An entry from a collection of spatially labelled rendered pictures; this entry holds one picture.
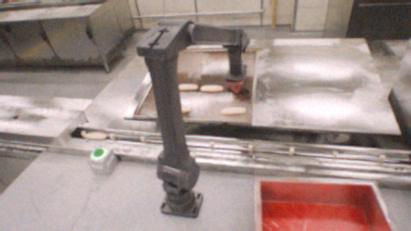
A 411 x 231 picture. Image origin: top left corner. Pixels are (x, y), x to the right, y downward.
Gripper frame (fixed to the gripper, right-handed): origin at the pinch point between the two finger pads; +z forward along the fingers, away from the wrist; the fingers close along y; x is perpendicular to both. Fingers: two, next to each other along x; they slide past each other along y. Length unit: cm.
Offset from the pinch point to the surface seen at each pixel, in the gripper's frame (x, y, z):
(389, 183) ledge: -55, -29, 2
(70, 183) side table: 46, -60, 3
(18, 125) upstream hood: 84, -46, -4
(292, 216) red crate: -30, -48, 2
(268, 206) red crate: -23, -46, 2
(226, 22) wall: 116, 309, 138
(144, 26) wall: 269, 284, 139
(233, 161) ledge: -8.7, -35.2, 0.9
